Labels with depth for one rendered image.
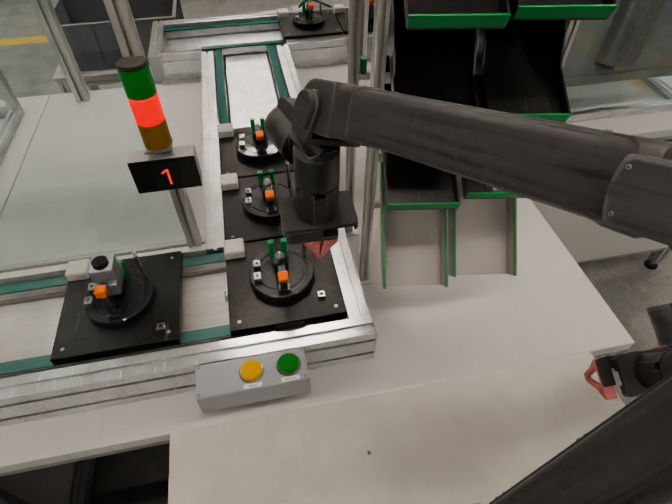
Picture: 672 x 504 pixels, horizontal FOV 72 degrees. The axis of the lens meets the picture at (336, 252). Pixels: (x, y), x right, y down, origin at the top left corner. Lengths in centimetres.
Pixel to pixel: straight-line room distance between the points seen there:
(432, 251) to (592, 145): 69
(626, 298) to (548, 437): 161
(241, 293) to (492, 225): 56
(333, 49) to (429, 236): 121
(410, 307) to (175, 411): 56
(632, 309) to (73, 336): 225
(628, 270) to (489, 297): 160
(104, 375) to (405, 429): 58
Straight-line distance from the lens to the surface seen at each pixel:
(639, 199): 29
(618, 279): 265
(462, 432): 100
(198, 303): 109
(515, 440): 102
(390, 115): 45
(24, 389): 106
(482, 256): 104
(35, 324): 120
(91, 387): 102
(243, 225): 115
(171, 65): 203
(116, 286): 100
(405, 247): 98
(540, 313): 120
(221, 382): 92
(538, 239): 136
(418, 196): 87
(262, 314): 97
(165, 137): 91
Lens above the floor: 176
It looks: 48 degrees down
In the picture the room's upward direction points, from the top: straight up
